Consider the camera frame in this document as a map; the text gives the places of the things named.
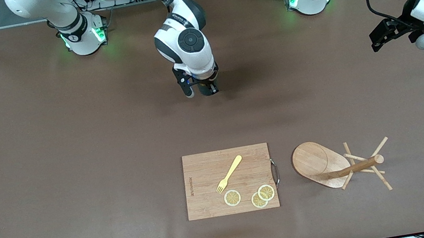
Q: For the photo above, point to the wooden mug tree rack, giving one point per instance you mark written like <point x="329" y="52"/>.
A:
<point x="309" y="161"/>

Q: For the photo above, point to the lemon slice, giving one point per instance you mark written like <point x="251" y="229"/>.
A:
<point x="257" y="202"/>
<point x="232" y="198"/>
<point x="266" y="192"/>

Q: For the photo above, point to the yellow plastic fork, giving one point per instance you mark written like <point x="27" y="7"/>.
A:
<point x="229" y="173"/>

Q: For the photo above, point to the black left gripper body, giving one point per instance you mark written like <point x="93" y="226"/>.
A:
<point x="408" y="13"/>

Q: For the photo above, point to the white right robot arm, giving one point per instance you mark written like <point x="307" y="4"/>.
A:
<point x="188" y="54"/>

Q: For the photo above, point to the bamboo cutting board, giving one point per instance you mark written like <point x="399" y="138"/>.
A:
<point x="207" y="193"/>

